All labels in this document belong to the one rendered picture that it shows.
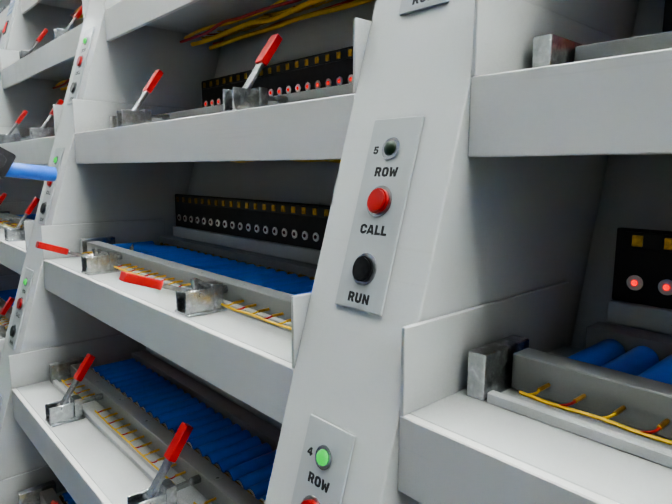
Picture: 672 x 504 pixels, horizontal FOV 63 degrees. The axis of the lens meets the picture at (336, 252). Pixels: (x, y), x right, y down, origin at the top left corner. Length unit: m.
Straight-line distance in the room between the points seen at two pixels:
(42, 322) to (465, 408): 0.73
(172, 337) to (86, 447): 0.24
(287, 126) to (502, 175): 0.18
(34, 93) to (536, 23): 1.41
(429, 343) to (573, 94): 0.15
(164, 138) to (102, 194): 0.32
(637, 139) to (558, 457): 0.15
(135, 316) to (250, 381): 0.21
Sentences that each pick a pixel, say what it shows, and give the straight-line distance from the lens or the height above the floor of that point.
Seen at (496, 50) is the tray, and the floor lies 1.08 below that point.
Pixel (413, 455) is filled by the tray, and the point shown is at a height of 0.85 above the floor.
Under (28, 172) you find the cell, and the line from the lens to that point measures 0.77.
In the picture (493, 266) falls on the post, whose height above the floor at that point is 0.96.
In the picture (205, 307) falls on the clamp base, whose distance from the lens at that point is 0.53.
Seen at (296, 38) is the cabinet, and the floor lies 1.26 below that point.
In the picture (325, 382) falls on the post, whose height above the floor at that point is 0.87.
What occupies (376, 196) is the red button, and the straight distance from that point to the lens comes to 0.34.
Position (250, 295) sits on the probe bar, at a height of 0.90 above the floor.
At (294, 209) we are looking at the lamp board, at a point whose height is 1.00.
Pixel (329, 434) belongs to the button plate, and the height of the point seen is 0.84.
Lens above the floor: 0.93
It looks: 3 degrees up
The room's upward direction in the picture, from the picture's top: 12 degrees clockwise
